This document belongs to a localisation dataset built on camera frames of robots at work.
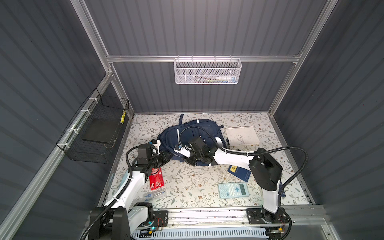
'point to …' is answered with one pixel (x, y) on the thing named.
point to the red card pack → (156, 180)
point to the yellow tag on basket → (123, 117)
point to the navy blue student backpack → (182, 133)
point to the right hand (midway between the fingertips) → (184, 155)
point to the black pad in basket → (102, 130)
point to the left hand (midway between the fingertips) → (173, 154)
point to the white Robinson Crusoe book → (242, 136)
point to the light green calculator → (233, 190)
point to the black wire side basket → (96, 106)
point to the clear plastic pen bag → (153, 194)
